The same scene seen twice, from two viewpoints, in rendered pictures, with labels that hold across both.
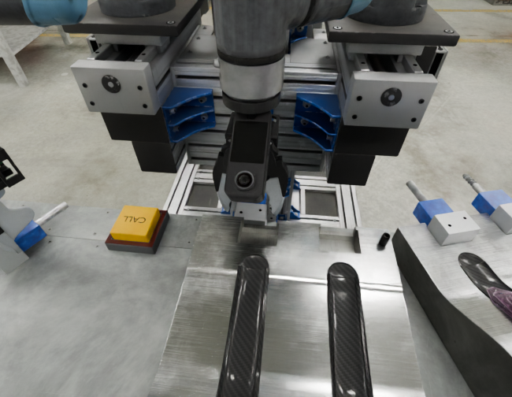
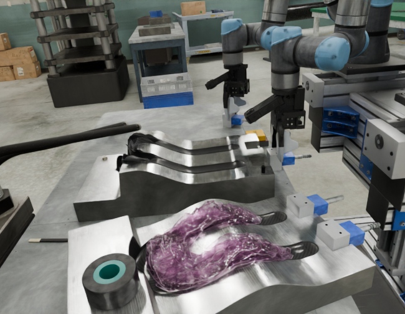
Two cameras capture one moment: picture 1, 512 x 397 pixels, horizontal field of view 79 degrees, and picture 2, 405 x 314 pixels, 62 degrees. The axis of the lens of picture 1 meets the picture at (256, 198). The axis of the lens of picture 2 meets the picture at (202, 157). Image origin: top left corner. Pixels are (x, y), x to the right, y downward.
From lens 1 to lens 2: 0.87 m
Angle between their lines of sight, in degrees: 67
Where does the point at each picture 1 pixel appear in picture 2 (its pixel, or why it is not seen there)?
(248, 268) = (233, 146)
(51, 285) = (222, 134)
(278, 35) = (280, 64)
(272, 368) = (196, 157)
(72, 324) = not seen: hidden behind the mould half
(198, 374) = (191, 146)
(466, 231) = (293, 202)
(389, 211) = not seen: outside the picture
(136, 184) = not seen: hidden behind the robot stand
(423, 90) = (392, 145)
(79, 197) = (346, 187)
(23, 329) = (205, 136)
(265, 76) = (275, 78)
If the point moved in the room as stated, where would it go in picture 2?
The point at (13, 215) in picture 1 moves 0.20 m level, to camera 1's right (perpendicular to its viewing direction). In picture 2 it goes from (233, 106) to (247, 124)
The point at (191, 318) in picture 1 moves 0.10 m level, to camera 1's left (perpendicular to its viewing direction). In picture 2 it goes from (208, 141) to (203, 129)
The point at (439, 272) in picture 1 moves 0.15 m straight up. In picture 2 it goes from (264, 204) to (264, 144)
